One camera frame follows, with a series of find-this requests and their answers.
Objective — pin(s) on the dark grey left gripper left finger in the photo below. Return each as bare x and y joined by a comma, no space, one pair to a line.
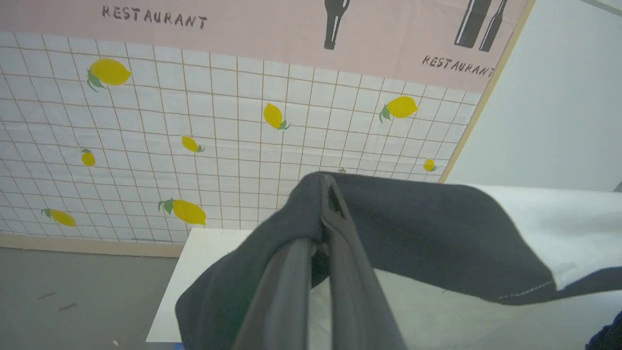
282,301

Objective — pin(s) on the lemon tile restaurant backdrop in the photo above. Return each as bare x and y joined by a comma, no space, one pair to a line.
243,146

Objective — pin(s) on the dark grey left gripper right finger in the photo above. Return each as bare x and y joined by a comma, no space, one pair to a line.
352,291

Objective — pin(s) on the white flat table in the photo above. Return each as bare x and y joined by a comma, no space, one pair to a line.
209,253

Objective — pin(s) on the white partition panel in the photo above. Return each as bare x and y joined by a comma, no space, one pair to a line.
559,107

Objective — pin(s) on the dark blue object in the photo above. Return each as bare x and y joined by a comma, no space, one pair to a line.
610,335

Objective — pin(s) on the white and dark grey garment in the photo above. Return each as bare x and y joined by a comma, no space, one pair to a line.
427,228

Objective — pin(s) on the beige wooden baseboard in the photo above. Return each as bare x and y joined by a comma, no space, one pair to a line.
73,245

